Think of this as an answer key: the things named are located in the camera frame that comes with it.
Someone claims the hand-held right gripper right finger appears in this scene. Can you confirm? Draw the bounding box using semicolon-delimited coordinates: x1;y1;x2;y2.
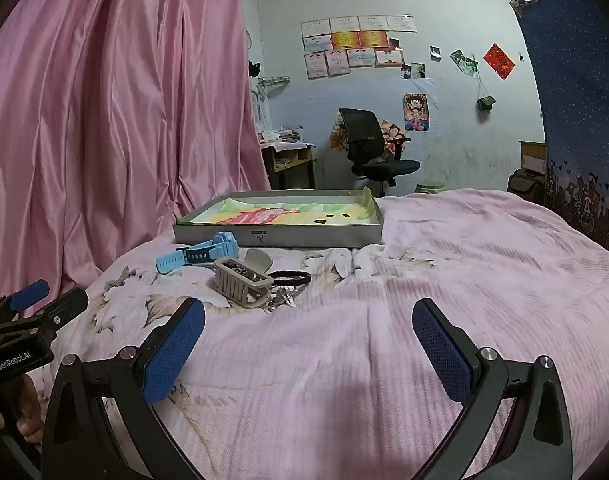
411;297;575;480

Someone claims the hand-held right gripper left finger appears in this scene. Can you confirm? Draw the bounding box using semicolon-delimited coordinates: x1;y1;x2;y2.
42;296;208;480

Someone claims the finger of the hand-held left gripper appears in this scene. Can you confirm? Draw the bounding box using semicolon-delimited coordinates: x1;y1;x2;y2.
14;287;90;337
0;280;51;323

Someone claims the grey hair claw clip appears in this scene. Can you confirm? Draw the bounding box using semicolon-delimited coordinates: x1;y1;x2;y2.
213;248;275;310

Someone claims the blue wrist watch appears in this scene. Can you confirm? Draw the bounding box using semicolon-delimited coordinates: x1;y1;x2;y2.
155;231;244;275

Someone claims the grey shallow tray box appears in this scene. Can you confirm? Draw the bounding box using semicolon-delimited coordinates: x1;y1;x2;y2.
173;187;385;250

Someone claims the person's left hand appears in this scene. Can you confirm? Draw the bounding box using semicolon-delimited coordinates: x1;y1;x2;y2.
0;372;52;447

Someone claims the painted paper sheet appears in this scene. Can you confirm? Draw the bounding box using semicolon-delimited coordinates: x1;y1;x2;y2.
182;187;379;227

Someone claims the brown bag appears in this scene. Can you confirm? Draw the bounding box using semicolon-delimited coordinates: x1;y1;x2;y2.
508;169;548;204

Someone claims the pink satin curtain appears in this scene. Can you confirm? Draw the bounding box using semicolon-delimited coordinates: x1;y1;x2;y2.
0;0;274;346

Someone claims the cardboard box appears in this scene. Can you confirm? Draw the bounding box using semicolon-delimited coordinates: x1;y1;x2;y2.
519;141;548;172

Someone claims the cartoon figures poster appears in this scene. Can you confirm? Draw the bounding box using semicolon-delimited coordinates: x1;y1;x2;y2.
379;120;409;157

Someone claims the black office chair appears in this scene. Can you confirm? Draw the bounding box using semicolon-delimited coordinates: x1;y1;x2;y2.
338;108;421;198

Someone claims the wooden desk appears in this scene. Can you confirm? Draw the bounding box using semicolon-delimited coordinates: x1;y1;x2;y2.
261;141;316;191

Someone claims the stack of papers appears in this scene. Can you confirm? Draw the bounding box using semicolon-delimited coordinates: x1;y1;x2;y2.
263;127;305;144

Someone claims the blue starry cloth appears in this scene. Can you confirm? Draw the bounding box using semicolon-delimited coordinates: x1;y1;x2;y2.
509;0;609;263

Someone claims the black hair tie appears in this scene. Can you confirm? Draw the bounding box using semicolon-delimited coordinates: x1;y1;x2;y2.
268;270;313;292

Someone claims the cartoon wall poster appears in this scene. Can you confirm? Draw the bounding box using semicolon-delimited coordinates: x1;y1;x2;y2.
403;93;430;132

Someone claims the red diamond wall poster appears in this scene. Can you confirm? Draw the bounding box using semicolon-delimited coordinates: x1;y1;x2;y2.
483;43;516;81

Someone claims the group of wall certificates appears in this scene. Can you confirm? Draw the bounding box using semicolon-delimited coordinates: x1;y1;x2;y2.
301;15;418;80

